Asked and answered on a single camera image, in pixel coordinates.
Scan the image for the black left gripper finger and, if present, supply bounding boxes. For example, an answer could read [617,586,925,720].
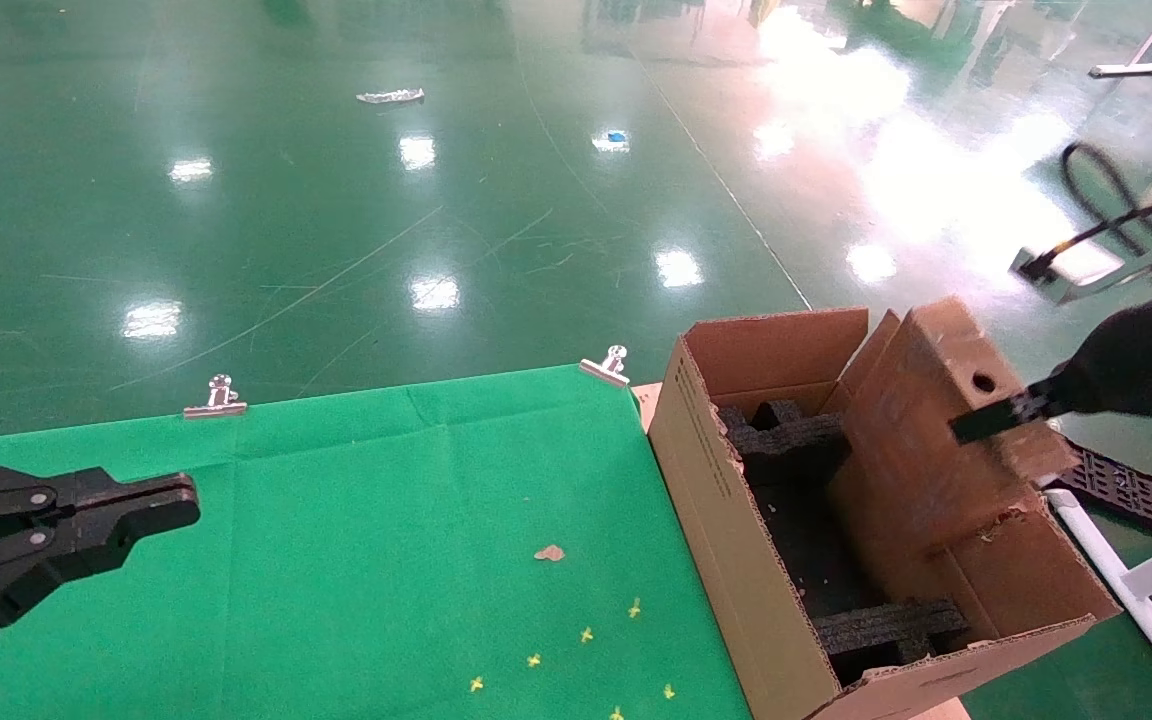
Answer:
[0,452,199,551]
[0,507,202,679]

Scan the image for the small brown cardboard box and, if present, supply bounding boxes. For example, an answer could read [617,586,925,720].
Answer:
[826,295,1082,561]

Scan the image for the large open cardboard carton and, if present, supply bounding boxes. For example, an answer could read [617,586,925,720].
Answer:
[648,307,1122,720]

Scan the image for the black plastic grid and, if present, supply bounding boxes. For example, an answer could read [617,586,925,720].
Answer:
[1048,440,1152,539]

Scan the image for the silver binder clip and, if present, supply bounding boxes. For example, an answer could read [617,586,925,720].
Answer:
[579,345,631,388]
[183,374,248,420]

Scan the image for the black foam insert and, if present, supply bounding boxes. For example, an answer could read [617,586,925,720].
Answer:
[718,400,852,491]
[814,597,970,686]

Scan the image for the green table cloth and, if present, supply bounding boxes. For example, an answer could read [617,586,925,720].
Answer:
[0,363,752,720]

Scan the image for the white floor stand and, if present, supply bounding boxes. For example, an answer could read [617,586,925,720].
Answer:
[1088,0,1152,79]

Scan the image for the dark camera cable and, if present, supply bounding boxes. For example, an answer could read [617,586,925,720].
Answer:
[1021,195,1152,281]

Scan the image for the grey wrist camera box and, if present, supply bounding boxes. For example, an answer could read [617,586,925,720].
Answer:
[1011,243,1125,293]

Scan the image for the white pipe frame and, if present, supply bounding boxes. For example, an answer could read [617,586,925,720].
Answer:
[1046,488,1152,716]

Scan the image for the black braided loop cable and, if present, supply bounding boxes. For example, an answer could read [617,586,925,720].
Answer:
[1061,140,1152,256]

